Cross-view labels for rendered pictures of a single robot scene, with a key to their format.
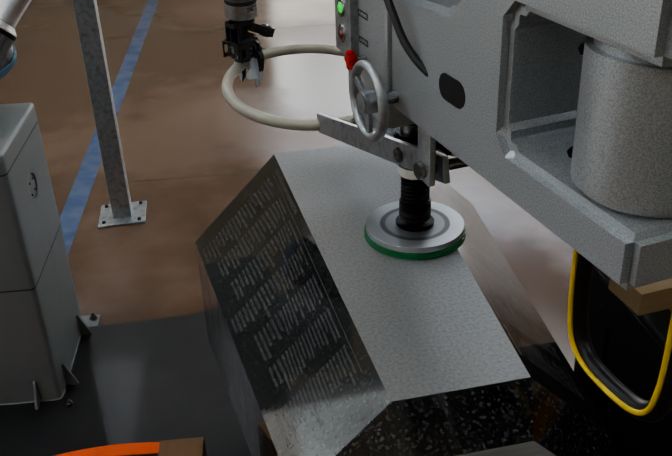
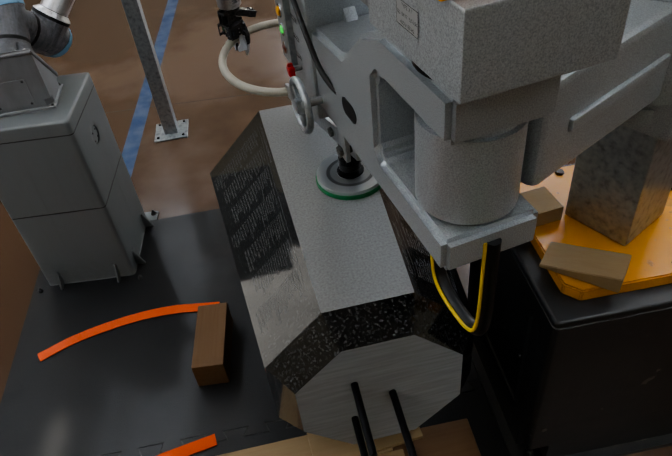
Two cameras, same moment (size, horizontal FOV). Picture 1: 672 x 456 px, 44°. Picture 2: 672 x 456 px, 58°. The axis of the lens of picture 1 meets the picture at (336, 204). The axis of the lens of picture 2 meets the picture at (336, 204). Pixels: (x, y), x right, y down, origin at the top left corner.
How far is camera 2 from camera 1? 34 cm
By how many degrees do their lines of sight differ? 12
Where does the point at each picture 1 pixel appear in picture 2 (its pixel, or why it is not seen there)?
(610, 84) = (426, 145)
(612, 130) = (430, 173)
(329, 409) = (286, 312)
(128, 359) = (178, 244)
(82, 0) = not seen: outside the picture
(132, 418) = (182, 286)
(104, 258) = (159, 166)
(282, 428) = (259, 321)
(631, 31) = (432, 119)
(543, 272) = not seen: hidden behind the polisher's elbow
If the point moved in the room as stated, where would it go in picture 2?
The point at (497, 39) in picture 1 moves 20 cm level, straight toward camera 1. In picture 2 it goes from (368, 89) to (350, 149)
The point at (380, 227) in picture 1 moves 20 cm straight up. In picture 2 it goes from (326, 175) to (319, 120)
